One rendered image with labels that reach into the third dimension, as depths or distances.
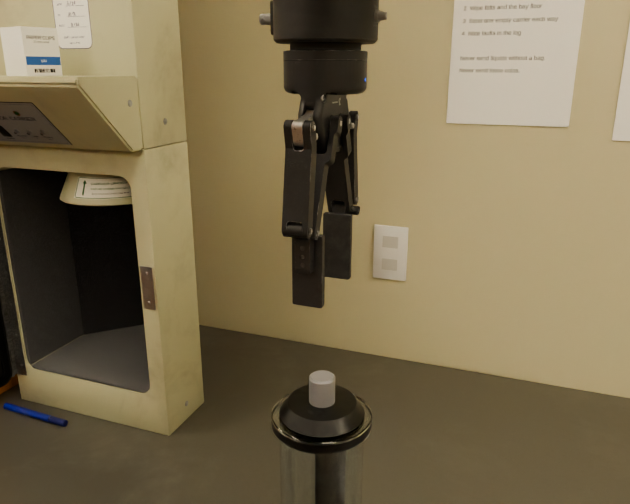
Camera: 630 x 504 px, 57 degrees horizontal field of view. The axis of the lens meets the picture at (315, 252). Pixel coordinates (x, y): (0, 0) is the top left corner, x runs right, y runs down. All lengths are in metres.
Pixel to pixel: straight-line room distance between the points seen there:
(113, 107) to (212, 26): 0.52
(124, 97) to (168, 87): 0.10
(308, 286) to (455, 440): 0.55
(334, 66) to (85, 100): 0.37
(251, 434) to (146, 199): 0.42
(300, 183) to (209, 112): 0.83
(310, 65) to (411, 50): 0.64
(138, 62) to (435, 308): 0.73
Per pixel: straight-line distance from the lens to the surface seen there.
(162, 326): 0.94
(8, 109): 0.90
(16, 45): 0.87
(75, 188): 0.99
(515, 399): 1.16
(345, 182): 0.58
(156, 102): 0.89
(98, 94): 0.79
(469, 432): 1.05
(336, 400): 0.64
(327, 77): 0.51
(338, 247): 0.61
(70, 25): 0.92
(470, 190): 1.14
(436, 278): 1.20
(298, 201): 0.49
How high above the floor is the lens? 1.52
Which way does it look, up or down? 18 degrees down
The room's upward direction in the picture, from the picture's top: straight up
